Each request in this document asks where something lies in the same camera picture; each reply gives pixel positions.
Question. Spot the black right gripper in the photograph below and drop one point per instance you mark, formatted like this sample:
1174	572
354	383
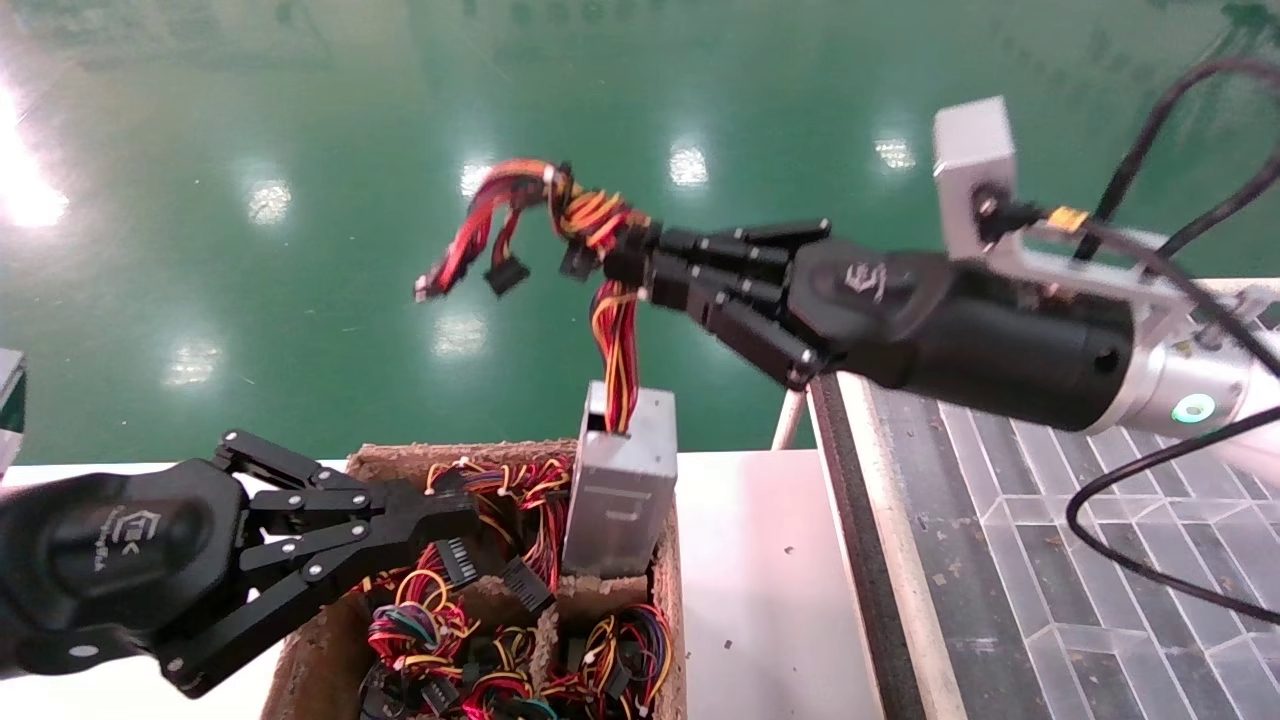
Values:
950	330

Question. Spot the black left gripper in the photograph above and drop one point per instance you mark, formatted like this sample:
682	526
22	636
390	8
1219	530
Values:
100	555

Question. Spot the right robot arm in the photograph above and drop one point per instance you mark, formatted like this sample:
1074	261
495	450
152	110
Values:
1160	390

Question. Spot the brown pulp compartment tray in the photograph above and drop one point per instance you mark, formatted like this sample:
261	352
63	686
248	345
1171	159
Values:
320	670

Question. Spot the conveyor with clear dividers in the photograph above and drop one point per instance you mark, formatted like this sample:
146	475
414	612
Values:
788	425

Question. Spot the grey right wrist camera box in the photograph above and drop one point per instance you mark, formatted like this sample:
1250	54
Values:
970	140

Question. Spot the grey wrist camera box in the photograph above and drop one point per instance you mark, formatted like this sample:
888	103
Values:
10	410
970	140

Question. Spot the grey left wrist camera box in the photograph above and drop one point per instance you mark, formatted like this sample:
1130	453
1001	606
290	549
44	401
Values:
10	410

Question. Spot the silver camera mount bracket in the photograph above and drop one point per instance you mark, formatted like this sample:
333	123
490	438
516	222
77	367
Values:
1090	268

